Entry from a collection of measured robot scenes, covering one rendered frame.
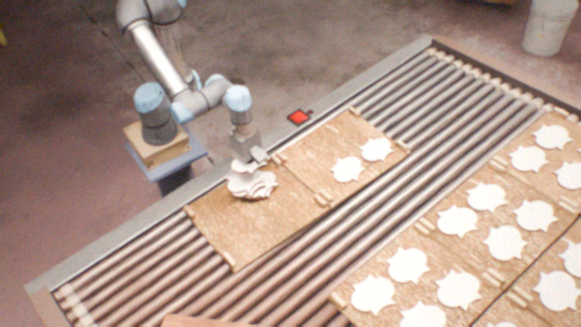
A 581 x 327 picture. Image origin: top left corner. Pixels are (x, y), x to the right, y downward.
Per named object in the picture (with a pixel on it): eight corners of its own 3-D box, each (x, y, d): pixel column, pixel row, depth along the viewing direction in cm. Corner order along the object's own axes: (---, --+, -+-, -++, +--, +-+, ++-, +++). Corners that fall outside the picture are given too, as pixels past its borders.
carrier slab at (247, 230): (182, 212, 196) (182, 209, 195) (271, 159, 212) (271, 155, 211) (235, 274, 176) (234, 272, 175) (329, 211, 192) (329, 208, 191)
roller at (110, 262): (56, 297, 181) (51, 290, 177) (429, 52, 260) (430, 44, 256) (63, 307, 178) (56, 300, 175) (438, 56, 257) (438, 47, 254)
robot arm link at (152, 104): (134, 114, 215) (125, 89, 204) (163, 100, 220) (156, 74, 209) (149, 131, 208) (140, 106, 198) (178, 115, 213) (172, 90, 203)
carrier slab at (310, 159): (273, 157, 212) (272, 154, 211) (349, 112, 228) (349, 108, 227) (331, 209, 192) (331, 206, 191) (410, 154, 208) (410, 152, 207)
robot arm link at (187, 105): (98, -6, 169) (182, 118, 163) (130, -19, 173) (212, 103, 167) (101, 14, 179) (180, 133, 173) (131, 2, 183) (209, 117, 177)
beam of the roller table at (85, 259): (30, 294, 184) (23, 285, 180) (423, 43, 269) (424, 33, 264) (40, 311, 180) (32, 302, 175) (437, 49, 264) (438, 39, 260)
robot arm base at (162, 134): (134, 133, 222) (128, 116, 214) (163, 114, 228) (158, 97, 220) (156, 152, 215) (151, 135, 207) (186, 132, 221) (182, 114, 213)
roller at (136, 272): (69, 317, 175) (64, 310, 172) (446, 61, 254) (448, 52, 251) (75, 327, 173) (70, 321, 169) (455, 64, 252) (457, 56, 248)
